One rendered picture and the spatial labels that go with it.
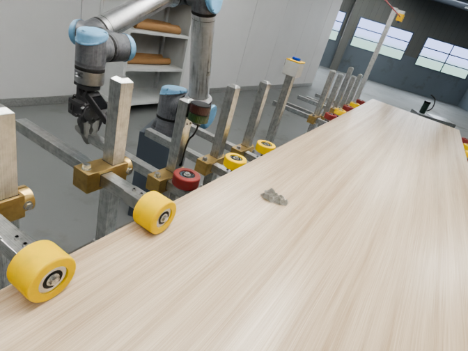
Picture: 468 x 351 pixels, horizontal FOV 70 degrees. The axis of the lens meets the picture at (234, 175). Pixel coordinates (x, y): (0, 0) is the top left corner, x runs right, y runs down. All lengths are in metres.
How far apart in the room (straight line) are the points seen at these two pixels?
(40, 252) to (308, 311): 0.48
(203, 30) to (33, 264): 1.33
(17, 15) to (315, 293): 3.34
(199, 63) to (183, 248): 1.18
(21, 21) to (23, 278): 3.21
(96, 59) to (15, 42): 2.54
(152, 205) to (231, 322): 0.28
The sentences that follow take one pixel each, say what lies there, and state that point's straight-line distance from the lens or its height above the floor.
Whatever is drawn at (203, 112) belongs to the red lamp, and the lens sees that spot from 0.94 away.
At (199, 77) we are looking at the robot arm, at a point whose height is 1.00.
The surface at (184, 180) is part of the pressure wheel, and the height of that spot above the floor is 0.91.
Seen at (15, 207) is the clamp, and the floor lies 0.95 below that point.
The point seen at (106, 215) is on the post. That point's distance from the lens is 0.92.
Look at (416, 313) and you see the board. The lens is 0.87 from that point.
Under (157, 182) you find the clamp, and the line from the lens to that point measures 1.01.
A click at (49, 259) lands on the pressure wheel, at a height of 0.98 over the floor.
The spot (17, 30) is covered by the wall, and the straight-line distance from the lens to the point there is 3.66.
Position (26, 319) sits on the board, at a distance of 0.61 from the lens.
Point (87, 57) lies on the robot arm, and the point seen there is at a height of 1.12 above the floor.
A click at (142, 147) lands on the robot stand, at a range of 2.04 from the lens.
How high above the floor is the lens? 1.37
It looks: 26 degrees down
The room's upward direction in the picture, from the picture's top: 17 degrees clockwise
